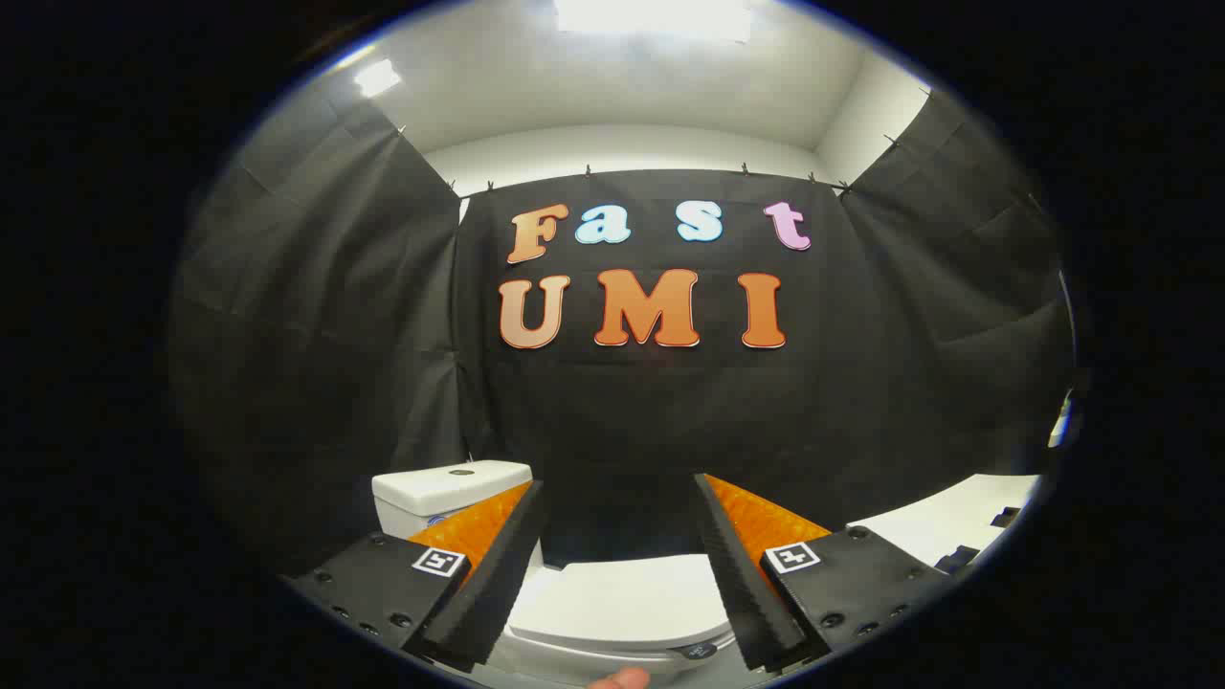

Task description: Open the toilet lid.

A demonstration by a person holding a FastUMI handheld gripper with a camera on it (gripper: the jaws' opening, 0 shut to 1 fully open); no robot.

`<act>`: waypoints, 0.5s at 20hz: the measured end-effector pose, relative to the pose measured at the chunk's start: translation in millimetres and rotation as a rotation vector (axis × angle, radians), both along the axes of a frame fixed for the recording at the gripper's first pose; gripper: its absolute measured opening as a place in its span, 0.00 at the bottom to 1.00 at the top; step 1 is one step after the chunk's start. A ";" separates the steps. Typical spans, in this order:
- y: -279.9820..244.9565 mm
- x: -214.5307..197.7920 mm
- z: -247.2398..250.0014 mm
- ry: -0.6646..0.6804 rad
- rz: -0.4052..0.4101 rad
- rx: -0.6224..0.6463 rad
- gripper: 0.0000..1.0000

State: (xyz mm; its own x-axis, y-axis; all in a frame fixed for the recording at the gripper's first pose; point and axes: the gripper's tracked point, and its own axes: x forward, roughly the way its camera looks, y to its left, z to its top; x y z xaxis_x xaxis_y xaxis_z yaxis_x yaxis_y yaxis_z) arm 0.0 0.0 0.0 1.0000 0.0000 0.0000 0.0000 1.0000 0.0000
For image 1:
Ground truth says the black backdrop cloth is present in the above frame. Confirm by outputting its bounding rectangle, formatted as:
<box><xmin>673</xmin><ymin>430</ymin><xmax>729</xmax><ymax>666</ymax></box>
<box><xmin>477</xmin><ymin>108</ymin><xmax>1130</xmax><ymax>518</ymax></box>
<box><xmin>167</xmin><ymin>91</ymin><xmax>1078</xmax><ymax>575</ymax></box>

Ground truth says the white toilet tank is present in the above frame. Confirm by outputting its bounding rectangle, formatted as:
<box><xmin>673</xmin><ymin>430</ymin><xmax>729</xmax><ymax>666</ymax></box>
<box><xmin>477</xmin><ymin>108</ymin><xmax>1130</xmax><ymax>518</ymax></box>
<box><xmin>371</xmin><ymin>460</ymin><xmax>545</xmax><ymax>570</ymax></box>

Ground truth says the white toilet bowl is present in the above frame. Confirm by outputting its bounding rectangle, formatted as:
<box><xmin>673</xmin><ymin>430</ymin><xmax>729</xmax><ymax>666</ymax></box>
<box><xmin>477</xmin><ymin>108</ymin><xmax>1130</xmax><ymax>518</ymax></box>
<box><xmin>488</xmin><ymin>627</ymin><xmax>743</xmax><ymax>688</ymax></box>

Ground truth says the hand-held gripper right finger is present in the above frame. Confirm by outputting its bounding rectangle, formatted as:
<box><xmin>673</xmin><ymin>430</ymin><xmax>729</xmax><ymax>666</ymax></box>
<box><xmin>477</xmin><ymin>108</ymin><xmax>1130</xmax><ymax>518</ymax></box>
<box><xmin>693</xmin><ymin>472</ymin><xmax>958</xmax><ymax>673</ymax></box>

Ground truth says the white toilet lid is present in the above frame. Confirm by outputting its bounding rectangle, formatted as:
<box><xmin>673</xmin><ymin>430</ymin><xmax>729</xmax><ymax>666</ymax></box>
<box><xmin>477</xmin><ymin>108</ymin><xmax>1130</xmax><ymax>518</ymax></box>
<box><xmin>507</xmin><ymin>553</ymin><xmax>738</xmax><ymax>661</ymax></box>

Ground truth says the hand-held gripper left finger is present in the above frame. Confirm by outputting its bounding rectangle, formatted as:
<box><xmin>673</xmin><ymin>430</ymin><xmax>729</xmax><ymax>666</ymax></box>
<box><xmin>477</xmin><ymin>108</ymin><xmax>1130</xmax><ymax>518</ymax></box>
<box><xmin>280</xmin><ymin>478</ymin><xmax>546</xmax><ymax>674</ymax></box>

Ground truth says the small ceiling light panel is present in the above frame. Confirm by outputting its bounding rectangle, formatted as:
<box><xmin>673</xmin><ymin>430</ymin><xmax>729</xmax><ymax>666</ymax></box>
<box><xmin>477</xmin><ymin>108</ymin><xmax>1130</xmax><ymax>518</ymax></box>
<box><xmin>354</xmin><ymin>59</ymin><xmax>403</xmax><ymax>99</ymax></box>

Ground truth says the white drawer cabinet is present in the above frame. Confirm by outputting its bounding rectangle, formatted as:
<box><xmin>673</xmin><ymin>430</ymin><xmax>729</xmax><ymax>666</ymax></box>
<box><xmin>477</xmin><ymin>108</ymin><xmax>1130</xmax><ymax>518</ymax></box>
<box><xmin>847</xmin><ymin>474</ymin><xmax>1042</xmax><ymax>580</ymax></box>

